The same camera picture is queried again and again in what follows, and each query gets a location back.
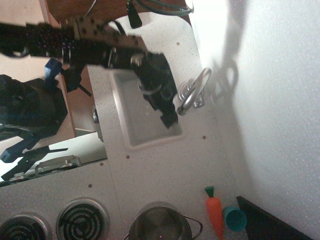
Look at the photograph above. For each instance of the silver stove knob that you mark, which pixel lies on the silver stove knob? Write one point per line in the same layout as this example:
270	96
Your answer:
97	123

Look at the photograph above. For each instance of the orange toy carrot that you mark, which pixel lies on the orange toy carrot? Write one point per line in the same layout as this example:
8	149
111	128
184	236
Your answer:
215	212

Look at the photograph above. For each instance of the blue black clamp upper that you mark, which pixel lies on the blue black clamp upper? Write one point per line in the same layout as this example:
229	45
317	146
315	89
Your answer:
71	76

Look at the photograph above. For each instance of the grey toy sink basin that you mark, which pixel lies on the grey toy sink basin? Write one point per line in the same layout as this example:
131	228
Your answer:
141	125

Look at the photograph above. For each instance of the black coil burner middle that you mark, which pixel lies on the black coil burner middle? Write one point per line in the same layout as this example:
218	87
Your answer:
83	219

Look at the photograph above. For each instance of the blue black clamp lower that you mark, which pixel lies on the blue black clamp lower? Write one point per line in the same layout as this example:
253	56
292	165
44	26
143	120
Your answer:
28	158

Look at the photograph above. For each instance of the blue black clamp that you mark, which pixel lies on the blue black clamp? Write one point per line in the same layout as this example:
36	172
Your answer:
28	158
71	76

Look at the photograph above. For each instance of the black coil burner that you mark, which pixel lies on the black coil burner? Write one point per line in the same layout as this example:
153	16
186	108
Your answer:
25	226
83	219

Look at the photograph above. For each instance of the black coil burner left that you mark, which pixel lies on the black coil burner left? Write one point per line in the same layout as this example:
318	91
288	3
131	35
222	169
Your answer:
25	226

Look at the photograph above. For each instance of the silver oven door handle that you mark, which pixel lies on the silver oven door handle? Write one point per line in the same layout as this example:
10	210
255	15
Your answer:
63	161

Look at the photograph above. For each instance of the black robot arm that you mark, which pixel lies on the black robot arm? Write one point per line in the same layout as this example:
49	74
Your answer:
77	45

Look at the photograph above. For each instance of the silver curved faucet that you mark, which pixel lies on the silver curved faucet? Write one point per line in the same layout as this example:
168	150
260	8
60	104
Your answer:
189	92

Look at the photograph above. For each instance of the stainless steel pot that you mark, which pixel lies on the stainless steel pot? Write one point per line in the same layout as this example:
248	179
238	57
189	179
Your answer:
162	223

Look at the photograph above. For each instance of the teal plastic cup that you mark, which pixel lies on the teal plastic cup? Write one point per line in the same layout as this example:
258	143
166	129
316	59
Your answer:
234	218

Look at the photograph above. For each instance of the black triangular panel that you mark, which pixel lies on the black triangular panel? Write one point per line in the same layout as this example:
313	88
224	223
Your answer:
261	225

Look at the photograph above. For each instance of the black bag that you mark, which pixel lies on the black bag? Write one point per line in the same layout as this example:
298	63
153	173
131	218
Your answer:
29	109

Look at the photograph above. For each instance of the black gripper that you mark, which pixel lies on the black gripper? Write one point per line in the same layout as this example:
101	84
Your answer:
157	84

